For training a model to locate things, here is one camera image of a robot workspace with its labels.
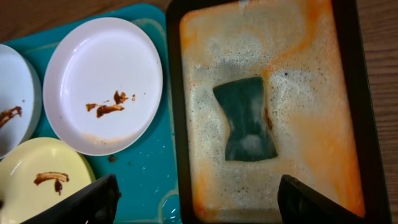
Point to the green yellow scrubbing sponge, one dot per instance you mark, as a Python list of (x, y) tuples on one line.
[(250, 138)]

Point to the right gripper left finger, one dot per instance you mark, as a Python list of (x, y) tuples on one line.
[(95, 203)]

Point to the light green plate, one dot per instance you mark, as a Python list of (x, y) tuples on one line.
[(37, 175)]

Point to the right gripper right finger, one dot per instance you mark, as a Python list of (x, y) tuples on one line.
[(299, 203)]

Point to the white plate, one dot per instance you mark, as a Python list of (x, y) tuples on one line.
[(102, 86), (21, 99)]

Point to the black tray with soapy water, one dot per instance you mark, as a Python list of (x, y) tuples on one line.
[(359, 95)]

